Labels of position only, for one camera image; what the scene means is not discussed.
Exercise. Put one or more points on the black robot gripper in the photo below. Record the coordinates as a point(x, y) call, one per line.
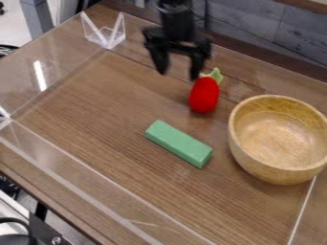
point(176, 36)

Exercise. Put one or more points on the red plush strawberry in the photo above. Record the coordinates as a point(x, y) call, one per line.
point(205, 92)

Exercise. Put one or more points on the green rectangular block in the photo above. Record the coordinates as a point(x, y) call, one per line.
point(179, 143)

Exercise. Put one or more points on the wooden bowl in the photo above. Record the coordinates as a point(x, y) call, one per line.
point(277, 139)

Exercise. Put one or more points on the grey table leg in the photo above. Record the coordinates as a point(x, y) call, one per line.
point(37, 17)

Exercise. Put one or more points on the clear acrylic tray wall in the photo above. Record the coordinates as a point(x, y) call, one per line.
point(80, 93)

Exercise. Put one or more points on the black metal bracket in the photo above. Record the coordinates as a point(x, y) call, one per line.
point(44, 234)

